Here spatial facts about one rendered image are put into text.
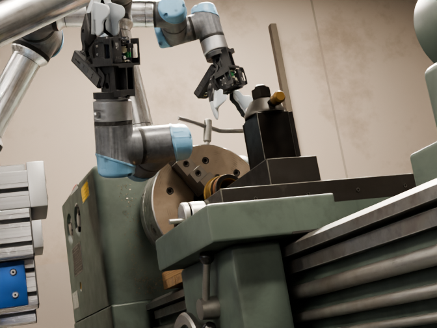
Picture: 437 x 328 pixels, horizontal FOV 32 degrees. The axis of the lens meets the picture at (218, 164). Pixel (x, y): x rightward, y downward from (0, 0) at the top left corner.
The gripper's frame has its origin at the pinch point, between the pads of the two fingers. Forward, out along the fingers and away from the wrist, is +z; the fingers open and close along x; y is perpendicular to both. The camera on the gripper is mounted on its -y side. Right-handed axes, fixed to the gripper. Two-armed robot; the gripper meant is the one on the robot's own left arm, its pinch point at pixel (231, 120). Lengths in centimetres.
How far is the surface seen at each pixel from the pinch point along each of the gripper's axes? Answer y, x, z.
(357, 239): 75, -82, 47
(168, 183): -2.4, -30.2, 16.5
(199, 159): 2.3, -21.4, 12.0
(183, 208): 40, -75, 32
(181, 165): 2.6, -29.4, 13.4
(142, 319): -21, -34, 47
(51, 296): -218, 87, 18
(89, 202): -32.6, -31.1, 11.8
